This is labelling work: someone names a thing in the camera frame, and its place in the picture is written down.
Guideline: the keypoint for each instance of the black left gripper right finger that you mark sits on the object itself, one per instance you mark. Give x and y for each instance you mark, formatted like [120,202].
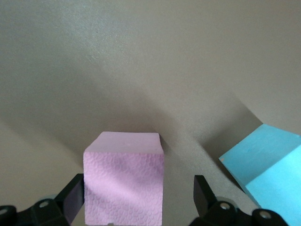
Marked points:
[204,200]

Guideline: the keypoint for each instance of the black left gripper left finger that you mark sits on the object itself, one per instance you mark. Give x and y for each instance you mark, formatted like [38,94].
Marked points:
[70,202]

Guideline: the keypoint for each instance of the pink foam block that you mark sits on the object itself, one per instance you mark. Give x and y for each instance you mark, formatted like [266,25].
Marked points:
[122,176]

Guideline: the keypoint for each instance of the light blue foam block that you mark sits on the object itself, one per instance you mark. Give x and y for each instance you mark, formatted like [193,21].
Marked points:
[270,160]

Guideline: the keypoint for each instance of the brown table cover sheet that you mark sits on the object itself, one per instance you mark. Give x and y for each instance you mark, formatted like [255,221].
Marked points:
[141,58]

